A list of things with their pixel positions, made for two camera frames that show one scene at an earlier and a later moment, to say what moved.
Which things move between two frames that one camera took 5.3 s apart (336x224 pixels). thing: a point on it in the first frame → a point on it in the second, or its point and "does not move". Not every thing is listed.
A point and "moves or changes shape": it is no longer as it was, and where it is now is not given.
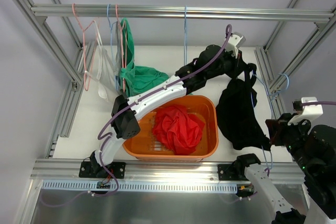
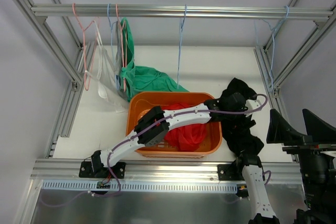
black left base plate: [92, 169] does not move
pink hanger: [83, 31] does not move
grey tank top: [118, 63] does not move
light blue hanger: [186, 38] → [181, 29]
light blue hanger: [271, 95] → [255, 22]
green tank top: [134, 78] does not move
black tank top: [236, 113] moves or changes shape
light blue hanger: [111, 24] does not move
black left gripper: [242, 64] → [247, 126]
